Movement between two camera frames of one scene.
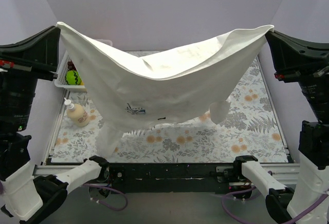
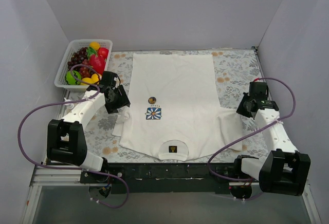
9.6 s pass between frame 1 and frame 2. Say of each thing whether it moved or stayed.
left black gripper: moved
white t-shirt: moved
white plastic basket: stayed
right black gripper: moved
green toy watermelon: stayed
